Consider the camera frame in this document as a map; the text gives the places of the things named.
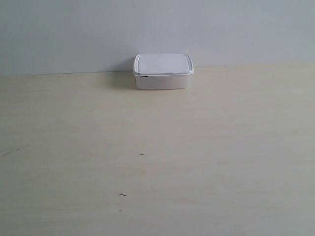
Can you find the white lidded plastic container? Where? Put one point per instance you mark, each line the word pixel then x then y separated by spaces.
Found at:
pixel 163 71

